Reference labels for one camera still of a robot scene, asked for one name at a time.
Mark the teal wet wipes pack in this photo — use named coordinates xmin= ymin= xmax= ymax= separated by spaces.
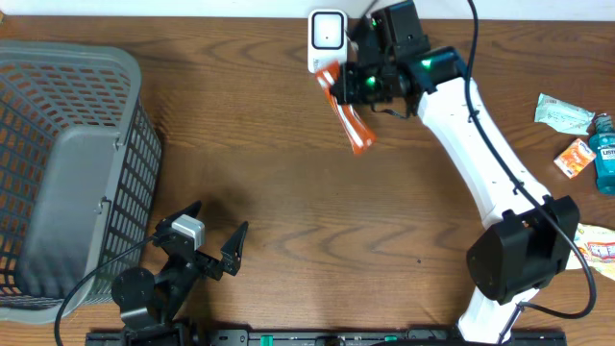
xmin=534 ymin=93 xmax=595 ymax=136

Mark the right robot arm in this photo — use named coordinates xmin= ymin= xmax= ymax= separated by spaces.
xmin=318 ymin=1 xmax=579 ymax=345

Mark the red chocolate bar wrapper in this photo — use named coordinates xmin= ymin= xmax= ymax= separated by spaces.
xmin=315 ymin=61 xmax=377 ymax=156

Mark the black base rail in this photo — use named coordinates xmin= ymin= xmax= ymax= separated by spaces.
xmin=85 ymin=327 xmax=568 ymax=346

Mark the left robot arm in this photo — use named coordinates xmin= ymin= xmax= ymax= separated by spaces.
xmin=111 ymin=201 xmax=249 ymax=345

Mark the white barcode scanner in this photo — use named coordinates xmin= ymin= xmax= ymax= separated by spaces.
xmin=307 ymin=9 xmax=348 ymax=74

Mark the yellow snack package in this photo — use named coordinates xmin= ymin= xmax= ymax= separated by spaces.
xmin=574 ymin=224 xmax=615 ymax=280

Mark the orange tissue pack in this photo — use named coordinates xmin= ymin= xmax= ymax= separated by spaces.
xmin=553 ymin=138 xmax=597 ymax=179

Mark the blue liquid bottle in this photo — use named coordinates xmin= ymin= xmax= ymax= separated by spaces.
xmin=589 ymin=113 xmax=614 ymax=195

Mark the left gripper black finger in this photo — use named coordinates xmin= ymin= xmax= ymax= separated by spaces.
xmin=158 ymin=200 xmax=202 ymax=231
xmin=221 ymin=221 xmax=249 ymax=267

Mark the grey plastic shopping basket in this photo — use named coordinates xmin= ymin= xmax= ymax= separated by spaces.
xmin=1 ymin=40 xmax=161 ymax=324

